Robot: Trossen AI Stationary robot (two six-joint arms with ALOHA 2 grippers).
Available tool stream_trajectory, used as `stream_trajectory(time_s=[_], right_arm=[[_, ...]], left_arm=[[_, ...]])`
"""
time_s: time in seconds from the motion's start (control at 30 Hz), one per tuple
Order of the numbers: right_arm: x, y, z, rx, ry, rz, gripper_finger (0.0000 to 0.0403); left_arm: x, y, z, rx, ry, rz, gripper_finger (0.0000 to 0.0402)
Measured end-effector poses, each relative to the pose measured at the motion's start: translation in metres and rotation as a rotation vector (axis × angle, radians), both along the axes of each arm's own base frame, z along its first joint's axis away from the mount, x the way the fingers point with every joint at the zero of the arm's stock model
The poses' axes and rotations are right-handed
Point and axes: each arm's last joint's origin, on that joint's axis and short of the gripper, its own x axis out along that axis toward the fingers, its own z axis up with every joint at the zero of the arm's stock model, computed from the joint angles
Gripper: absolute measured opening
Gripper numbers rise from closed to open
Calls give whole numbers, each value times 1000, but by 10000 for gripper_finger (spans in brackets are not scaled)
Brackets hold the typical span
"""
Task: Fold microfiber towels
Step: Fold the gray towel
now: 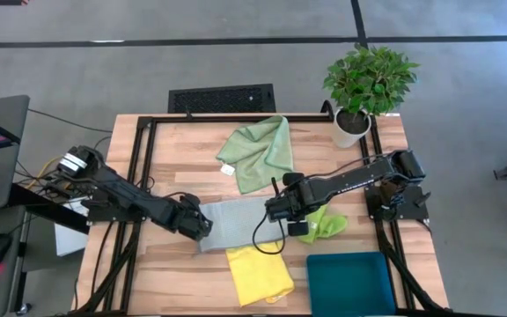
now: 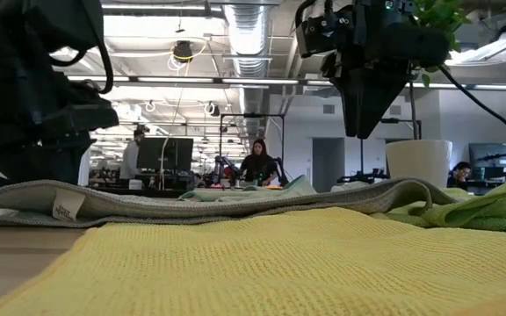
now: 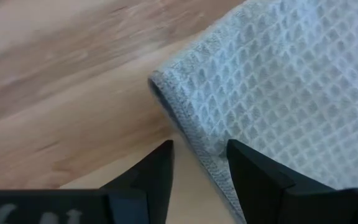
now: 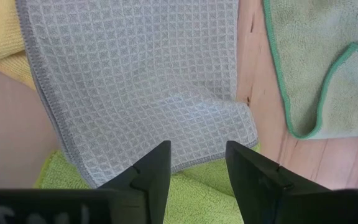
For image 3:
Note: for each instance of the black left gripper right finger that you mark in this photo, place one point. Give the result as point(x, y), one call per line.
point(275, 199)

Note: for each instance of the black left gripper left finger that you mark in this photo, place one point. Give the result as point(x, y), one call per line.
point(141, 193)

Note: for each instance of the grey waffle microfiber towel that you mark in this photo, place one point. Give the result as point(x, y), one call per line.
point(275, 93)

